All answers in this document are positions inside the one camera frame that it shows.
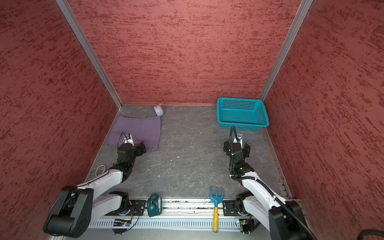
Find purple trousers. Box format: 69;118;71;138
107;116;161;150

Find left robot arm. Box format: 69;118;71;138
43;140;147;238

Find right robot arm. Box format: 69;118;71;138
224;141;316;240

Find tan rubber band loop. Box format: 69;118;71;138
95;165;107;177

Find teal plastic basket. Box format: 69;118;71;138
217;98;270;131

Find white egg-shaped timer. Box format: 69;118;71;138
154;105;164;118

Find teal alarm clock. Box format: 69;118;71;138
147;193;162;217

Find right small circuit board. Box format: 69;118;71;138
238;219;255;234

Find small circuit board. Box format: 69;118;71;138
113;219;132;228
238;219;255;234

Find left small circuit board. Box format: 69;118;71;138
113;219;132;228

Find perforated metal strip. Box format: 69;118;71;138
86;218;243;232

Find right corner aluminium profile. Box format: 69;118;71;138
260;0;313;101

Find corner aluminium profile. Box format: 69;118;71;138
260;0;313;101
56;0;124;111

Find left corner aluminium profile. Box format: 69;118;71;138
56;0;124;111

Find blue garden fork yellow handle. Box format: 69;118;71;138
210;187;224;233

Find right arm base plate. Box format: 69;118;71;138
222;200;240;217

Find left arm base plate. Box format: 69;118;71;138
105;200;147;218

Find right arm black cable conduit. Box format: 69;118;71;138
229;125;318;240

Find black cable bottom right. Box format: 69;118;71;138
356;228;384;240

